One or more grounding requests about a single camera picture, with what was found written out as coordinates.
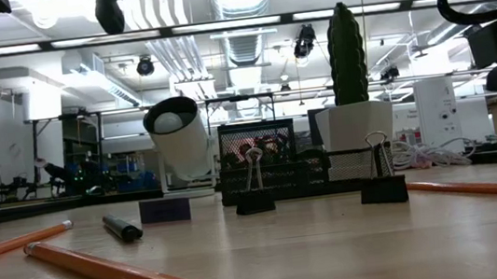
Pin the black mesh desk organizer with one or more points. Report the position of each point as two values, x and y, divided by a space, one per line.
262 180

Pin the white spot lamp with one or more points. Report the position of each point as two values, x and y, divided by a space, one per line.
184 151

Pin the black ballpoint pen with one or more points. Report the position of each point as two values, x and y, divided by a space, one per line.
122 228

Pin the black binder clip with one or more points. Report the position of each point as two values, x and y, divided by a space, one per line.
256 203
383 190

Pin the purple eraser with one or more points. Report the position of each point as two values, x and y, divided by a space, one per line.
165 210

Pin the orange pencil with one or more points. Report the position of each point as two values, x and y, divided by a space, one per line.
7 244
470 188
118 276

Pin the white hexagonal plant pot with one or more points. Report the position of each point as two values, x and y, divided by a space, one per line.
355 125

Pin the white electrical cabinet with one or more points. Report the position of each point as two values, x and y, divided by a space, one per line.
438 115

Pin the green cactus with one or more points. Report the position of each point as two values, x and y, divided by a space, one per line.
346 53

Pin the black metal shelving rack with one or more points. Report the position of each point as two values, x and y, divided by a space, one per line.
78 130

